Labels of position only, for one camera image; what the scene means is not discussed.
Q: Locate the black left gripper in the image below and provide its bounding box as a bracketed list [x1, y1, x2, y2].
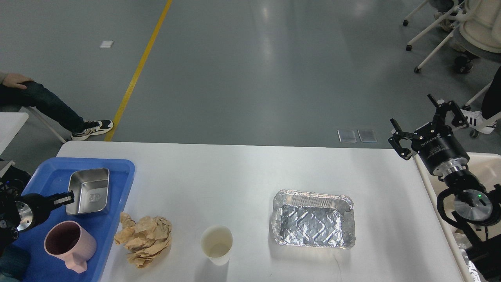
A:
[16, 190, 75, 231]

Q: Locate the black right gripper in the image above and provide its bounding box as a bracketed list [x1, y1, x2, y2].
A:
[388, 94, 470, 176]

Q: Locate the stainless steel rectangular tin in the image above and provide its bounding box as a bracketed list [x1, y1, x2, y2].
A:
[65, 168, 110, 216]

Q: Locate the pink ribbed mug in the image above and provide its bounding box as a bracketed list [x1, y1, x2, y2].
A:
[43, 220, 97, 274]

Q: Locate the aluminium foil tray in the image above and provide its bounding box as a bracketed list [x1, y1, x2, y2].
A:
[270, 189, 356, 249]

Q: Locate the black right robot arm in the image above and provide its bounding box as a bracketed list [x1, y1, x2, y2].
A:
[388, 94, 501, 282]

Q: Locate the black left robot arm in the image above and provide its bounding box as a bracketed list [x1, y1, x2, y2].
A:
[0, 178, 75, 255]

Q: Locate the seated person hand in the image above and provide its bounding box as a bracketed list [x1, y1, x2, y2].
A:
[0, 72, 33, 90]

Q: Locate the white striped sneaker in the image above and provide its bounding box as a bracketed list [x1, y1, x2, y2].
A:
[461, 109, 497, 134]

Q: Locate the right floor plate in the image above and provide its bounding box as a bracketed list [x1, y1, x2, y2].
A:
[357, 129, 378, 143]

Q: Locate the floor plate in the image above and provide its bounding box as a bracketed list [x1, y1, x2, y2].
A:
[337, 129, 357, 143]
[357, 129, 378, 143]

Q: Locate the standing person black trouser leg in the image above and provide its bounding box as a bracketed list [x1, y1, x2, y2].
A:
[481, 69, 501, 119]

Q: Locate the cream plastic bin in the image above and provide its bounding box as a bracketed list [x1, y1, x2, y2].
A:
[413, 152, 501, 282]

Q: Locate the grey chair left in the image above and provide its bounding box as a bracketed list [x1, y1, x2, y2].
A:
[0, 104, 68, 144]

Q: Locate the black white beige sneaker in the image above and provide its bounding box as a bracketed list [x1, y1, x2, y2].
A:
[71, 120, 114, 141]

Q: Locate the left floor plate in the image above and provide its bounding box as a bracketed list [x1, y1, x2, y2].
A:
[337, 129, 357, 143]

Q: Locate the white side table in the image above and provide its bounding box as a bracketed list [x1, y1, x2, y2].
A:
[0, 112, 29, 154]

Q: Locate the crumpled brown paper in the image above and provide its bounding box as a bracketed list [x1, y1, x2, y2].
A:
[114, 212, 173, 268]

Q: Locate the seated person dark jeans leg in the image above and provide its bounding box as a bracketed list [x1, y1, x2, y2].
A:
[0, 81, 88, 134]

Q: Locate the foil tray in bin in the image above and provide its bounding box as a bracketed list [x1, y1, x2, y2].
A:
[453, 233, 482, 282]

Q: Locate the white office chair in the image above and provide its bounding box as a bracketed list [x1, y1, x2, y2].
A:
[405, 0, 501, 73]

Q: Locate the white paper cup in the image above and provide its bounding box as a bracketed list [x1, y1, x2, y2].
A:
[200, 225, 233, 266]

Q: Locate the white floor tag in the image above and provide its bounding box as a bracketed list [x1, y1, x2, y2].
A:
[99, 40, 114, 49]

